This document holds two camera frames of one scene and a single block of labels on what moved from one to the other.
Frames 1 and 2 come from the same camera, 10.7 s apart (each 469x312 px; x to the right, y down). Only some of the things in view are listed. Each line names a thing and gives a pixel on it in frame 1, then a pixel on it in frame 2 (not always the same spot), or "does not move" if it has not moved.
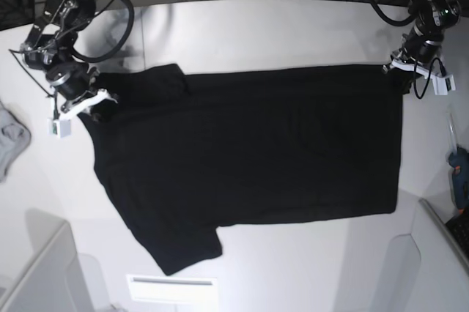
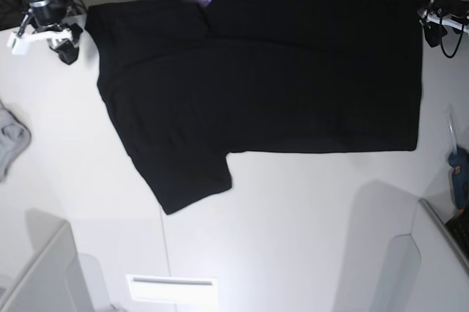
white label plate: [174, 289] does not move
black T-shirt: [185, 153] to [187, 82]
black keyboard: [459, 225] does not move
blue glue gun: [459, 160] does not move
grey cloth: [15, 137] does not move
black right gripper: [422, 47] to [443, 4]
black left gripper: [73, 80] to [48, 14]
